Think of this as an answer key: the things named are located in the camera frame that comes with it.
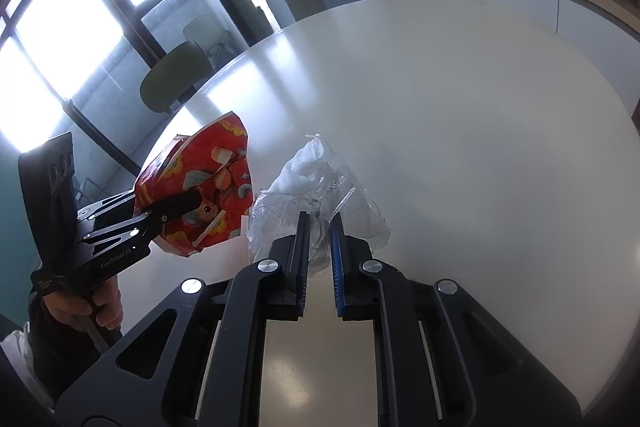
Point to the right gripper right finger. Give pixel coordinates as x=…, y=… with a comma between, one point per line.
x=352, y=289

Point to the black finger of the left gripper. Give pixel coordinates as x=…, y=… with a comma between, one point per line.
x=175, y=206

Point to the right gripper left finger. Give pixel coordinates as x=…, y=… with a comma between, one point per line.
x=292, y=254

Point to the red snack bag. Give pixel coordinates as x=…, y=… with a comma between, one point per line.
x=213, y=162

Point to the clear plastic wrap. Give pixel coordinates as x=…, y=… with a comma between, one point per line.
x=318, y=181

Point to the person's left hand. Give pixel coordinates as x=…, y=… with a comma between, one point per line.
x=68, y=309

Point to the olive green chair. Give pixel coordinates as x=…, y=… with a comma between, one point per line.
x=196, y=59

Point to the white round table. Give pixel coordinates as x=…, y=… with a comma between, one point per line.
x=497, y=153

